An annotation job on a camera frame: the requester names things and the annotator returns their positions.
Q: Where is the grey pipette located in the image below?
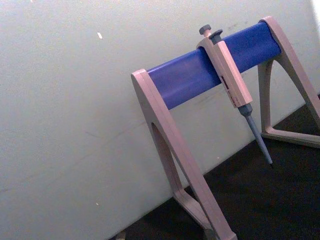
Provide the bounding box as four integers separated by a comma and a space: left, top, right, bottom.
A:
196, 24, 274, 169

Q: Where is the black table cloth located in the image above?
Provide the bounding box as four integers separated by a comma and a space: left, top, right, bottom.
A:
107, 92, 320, 240

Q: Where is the grey stand with blue bar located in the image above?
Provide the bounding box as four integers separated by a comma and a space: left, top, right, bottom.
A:
130, 15, 320, 240

